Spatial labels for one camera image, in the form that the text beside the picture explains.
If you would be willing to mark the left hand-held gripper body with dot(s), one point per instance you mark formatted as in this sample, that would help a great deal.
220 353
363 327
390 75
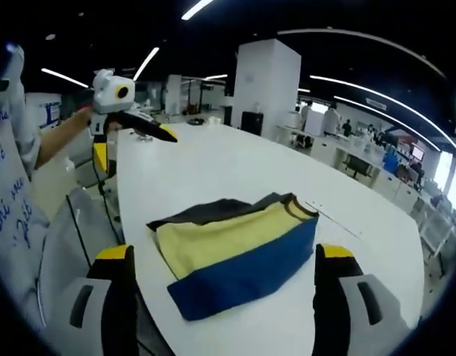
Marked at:
109 92

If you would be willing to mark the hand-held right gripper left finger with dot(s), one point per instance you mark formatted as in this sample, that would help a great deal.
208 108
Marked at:
101 304

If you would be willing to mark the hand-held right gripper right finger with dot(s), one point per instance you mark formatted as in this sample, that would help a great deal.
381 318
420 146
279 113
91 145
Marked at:
342 304

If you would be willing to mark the yellow garment grey blue sleeves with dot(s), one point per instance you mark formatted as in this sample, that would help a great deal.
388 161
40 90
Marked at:
220 237

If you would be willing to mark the person's left hand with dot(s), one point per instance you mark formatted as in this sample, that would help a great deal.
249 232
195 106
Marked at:
84 118

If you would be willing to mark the straight ceiling light strip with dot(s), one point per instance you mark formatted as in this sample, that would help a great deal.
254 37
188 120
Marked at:
146 63
196 9

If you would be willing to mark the small dark object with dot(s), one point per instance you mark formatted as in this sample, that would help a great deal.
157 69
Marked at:
197 121

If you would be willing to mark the white paper cups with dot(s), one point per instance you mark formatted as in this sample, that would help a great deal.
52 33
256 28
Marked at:
215 121

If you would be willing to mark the white chest device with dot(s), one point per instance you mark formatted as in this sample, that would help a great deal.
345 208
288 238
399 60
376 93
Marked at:
14 74

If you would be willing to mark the person's white printed shirt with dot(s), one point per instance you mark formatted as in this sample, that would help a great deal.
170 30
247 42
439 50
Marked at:
12 207

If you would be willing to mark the black cabinet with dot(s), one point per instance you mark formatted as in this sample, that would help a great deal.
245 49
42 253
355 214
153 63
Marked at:
252 124

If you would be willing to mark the white mesh chairs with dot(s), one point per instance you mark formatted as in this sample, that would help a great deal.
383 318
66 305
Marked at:
431 222

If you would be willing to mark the white square pillar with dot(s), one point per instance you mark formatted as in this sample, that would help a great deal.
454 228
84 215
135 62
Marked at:
266 81

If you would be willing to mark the black office chair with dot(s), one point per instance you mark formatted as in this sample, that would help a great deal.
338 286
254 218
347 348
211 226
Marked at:
357 165

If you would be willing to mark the blue container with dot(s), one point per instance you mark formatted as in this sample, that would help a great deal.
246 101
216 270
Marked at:
390 157

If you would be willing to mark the long curved ceiling light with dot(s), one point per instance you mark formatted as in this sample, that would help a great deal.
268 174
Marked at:
361 89
361 105

